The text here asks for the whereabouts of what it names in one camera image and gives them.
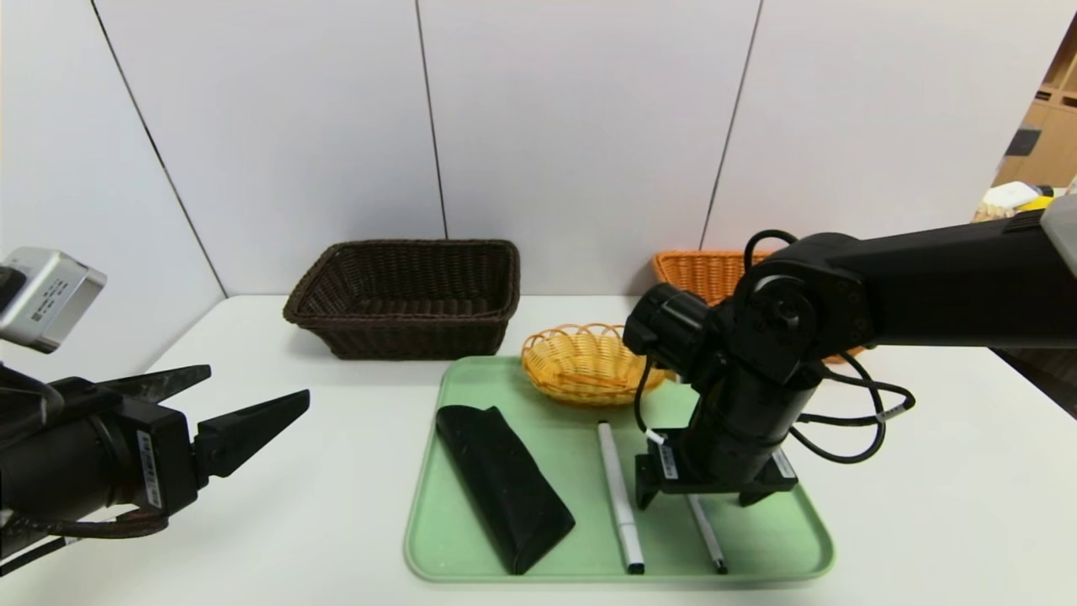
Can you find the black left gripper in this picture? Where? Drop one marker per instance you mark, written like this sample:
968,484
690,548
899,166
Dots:
161,465

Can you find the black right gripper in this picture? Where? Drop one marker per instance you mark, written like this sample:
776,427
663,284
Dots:
715,475

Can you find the thin white pen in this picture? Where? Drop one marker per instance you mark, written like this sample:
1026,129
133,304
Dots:
707,534

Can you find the black soft pouch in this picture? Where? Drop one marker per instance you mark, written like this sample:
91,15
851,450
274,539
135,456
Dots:
505,492

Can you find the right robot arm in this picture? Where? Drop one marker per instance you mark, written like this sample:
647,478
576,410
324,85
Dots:
925,286

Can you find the small yellow wicker basket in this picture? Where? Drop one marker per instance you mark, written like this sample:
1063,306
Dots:
580,362

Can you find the dark brown wicker basket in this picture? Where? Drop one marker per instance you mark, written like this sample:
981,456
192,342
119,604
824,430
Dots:
404,337

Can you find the orange wicker basket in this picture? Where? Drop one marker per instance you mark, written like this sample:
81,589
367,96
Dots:
707,273

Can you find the thick white marker pen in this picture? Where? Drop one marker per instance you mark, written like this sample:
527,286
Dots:
618,497

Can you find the light green plastic tray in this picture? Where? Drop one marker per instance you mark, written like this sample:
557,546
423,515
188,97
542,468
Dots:
572,454

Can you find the brown egg tray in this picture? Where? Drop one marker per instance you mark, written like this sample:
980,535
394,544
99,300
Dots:
991,214

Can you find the white box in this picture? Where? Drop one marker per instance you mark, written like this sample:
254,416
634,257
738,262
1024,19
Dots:
1008,194

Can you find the yellow toy banana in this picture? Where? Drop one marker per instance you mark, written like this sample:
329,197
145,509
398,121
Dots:
1039,203

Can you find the wooden shelf cabinet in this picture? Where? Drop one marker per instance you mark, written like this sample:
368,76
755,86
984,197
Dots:
1056,143

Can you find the black left camera bracket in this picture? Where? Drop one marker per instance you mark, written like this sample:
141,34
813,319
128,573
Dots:
8,290

